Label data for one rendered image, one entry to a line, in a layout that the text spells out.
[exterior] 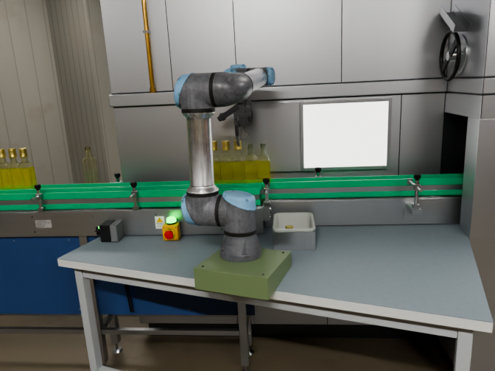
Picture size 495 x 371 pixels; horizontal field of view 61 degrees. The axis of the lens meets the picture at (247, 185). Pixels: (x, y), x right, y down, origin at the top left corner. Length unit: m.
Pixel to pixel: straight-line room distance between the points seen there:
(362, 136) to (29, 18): 3.72
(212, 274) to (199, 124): 0.51
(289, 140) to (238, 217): 0.74
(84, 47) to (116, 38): 2.55
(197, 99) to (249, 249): 0.54
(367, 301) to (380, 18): 1.30
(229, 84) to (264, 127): 0.70
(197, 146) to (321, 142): 0.81
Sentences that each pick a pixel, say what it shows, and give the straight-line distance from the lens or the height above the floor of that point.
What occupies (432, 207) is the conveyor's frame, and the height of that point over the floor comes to 0.84.
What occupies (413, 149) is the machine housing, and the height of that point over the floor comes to 1.07.
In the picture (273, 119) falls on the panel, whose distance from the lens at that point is 2.06.
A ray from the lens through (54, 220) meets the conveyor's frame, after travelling 2.17.
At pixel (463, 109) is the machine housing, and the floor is 1.27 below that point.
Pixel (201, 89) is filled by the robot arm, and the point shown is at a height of 1.41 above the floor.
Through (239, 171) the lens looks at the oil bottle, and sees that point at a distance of 1.96.
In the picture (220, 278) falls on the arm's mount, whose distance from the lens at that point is 1.40.
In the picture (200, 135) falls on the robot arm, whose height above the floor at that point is 1.26.
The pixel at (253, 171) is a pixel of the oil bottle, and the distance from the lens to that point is 1.95.
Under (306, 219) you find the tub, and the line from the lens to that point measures 1.90.
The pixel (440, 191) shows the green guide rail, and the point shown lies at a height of 0.91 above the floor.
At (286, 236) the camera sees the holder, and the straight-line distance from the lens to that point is 1.71.
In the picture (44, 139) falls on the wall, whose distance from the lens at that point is 4.88.
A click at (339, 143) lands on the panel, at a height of 1.11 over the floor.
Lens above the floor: 1.42
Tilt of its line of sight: 14 degrees down
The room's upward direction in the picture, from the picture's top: 3 degrees counter-clockwise
